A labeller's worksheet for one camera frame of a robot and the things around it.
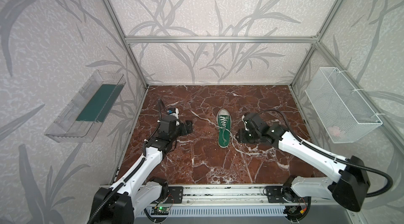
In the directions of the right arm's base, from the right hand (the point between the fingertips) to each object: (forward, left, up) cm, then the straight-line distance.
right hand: (237, 132), depth 81 cm
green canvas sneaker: (+14, +6, -10) cm, 18 cm away
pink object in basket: (-3, -45, +7) cm, 45 cm away
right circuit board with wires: (-33, -26, -18) cm, 45 cm away
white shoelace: (+5, +2, -10) cm, 12 cm away
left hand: (+8, +26, +2) cm, 27 cm away
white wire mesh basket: (-4, -40, +21) cm, 45 cm away
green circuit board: (-32, +37, -14) cm, 51 cm away
